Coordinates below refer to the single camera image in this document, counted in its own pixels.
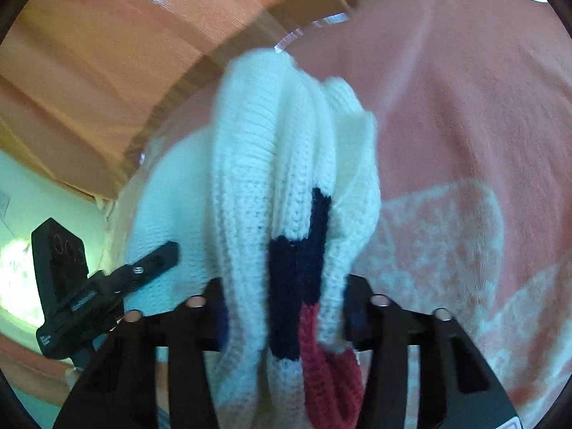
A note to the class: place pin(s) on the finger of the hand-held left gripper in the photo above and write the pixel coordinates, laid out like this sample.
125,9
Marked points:
154,263

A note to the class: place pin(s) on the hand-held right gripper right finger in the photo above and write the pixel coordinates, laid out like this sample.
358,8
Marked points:
357,317

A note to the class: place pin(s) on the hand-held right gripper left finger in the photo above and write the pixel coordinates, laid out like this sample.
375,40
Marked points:
214,321

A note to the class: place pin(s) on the white red navy knitted sweater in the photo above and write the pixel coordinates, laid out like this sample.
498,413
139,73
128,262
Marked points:
268,178

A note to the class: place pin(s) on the pink bed blanket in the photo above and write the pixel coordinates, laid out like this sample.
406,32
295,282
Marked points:
456,134

